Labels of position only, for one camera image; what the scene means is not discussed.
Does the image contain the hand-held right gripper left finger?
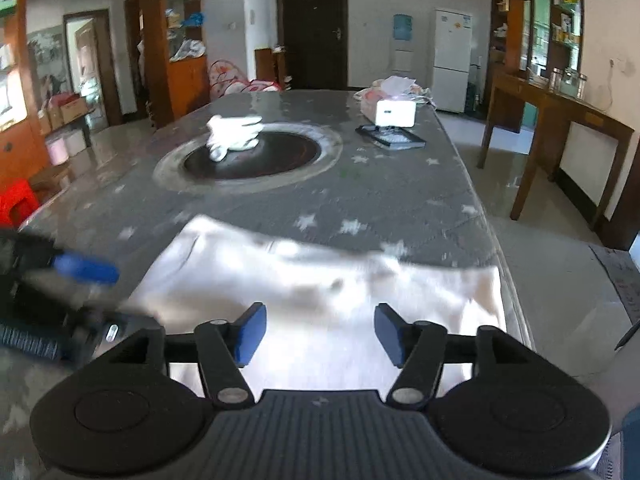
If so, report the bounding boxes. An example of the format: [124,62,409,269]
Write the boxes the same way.
[107,302,267,409]

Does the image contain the wooden open shelf cabinet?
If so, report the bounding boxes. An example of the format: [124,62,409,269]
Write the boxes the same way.
[140,0,210,128]

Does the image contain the grey star-print table cover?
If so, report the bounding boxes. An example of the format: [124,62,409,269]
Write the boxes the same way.
[0,89,536,480]

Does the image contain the wooden display cabinet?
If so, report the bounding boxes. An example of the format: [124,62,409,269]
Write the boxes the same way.
[487,0,586,91]

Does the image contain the red plastic stool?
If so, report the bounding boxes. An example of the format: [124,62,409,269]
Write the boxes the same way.
[0,180,40,228]

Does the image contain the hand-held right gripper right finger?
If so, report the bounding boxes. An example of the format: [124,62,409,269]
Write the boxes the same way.
[374,303,533,409]

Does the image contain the round dark turntable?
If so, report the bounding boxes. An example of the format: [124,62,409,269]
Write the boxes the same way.
[152,121,343,196]

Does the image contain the patterned floor mat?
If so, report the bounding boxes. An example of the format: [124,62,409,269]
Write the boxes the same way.
[590,245,640,326]

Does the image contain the white garment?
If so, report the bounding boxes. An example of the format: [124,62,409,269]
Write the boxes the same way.
[120,215,503,396]

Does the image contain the small wooden cabinet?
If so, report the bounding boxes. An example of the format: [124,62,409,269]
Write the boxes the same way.
[255,46,288,92]

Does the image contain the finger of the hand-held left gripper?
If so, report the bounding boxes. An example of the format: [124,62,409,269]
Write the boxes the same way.
[52,252,121,286]

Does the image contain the framed wall painting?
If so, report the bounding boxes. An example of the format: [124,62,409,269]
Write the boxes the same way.
[27,30,73,106]

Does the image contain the wooden console table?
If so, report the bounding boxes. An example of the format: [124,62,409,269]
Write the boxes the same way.
[477,72,636,231]

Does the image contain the plastic bag with contents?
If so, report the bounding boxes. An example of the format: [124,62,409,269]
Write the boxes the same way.
[354,76,433,106]

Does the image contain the pink bucket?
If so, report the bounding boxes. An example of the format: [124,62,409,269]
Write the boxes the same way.
[46,135,71,166]

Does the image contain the white gloves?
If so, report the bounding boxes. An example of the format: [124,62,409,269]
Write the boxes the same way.
[206,115,264,162]

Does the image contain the water dispenser with blue bottle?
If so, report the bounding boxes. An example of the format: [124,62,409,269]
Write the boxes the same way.
[390,14,416,73]

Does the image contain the white pink tissue box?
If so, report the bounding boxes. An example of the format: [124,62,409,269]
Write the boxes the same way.
[375,99,417,128]

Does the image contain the cardboard box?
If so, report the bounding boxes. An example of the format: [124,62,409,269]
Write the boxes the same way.
[37,92,93,133]

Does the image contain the crumpled clear plastic bag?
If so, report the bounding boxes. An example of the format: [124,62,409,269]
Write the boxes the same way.
[170,39,207,63]

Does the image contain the dark wooden door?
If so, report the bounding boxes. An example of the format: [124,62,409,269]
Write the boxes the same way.
[276,0,348,91]

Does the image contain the black flat tray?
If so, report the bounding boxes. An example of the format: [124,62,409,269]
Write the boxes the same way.
[356,124,426,150]

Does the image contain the white refrigerator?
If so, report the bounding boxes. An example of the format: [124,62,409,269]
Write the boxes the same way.
[431,8,473,113]

